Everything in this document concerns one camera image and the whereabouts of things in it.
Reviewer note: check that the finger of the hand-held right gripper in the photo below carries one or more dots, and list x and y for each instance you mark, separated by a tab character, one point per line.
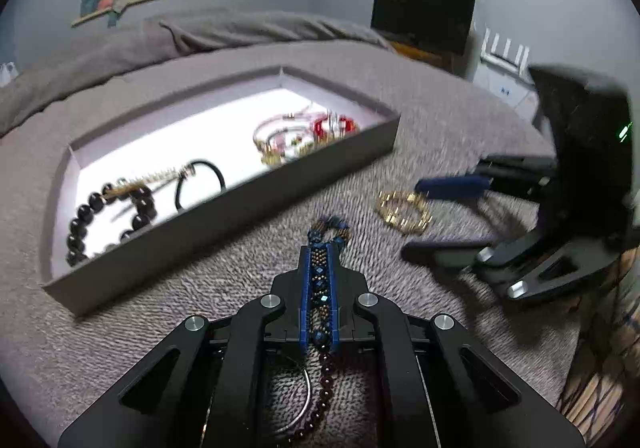
440	253
450	185

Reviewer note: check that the white plastic bag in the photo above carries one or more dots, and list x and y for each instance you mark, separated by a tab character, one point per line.
7	73

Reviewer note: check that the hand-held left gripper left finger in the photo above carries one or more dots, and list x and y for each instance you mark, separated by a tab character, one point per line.
303	288

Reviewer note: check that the grey shallow box tray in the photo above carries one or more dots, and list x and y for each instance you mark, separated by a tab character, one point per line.
225	223

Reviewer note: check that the white cabinet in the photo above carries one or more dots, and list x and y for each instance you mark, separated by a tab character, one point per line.
505	88

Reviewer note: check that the thin silver bangle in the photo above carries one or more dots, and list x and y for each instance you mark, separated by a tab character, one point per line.
307	393

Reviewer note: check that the wooden television stand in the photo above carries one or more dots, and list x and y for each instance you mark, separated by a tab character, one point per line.
425	58

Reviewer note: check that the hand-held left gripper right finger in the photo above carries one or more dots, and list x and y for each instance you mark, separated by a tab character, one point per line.
336	288

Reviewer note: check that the gold pink bangles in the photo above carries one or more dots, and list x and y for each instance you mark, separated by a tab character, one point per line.
272	138

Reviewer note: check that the person's patterned clothing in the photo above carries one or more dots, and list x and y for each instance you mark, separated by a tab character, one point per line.
605	368

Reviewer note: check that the pink cloth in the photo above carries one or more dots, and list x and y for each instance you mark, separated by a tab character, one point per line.
107	3

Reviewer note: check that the white router with antennas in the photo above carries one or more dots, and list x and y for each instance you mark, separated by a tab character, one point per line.
505	56

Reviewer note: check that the grey duvet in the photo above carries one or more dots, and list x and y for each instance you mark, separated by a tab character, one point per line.
225	31

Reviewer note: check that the black television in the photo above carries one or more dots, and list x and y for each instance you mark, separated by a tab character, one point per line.
425	11

